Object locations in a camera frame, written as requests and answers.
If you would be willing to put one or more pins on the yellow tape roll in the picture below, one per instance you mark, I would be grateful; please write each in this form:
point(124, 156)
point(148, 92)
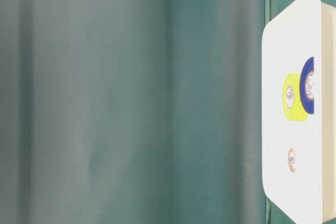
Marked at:
point(291, 100)

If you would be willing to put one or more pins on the blue tape roll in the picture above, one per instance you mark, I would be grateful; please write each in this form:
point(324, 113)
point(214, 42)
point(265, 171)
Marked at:
point(307, 89)

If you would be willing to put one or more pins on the white plastic case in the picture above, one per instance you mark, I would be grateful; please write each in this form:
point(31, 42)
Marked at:
point(305, 29)

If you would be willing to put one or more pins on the white tape roll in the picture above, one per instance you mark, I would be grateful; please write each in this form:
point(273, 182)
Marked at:
point(292, 162)

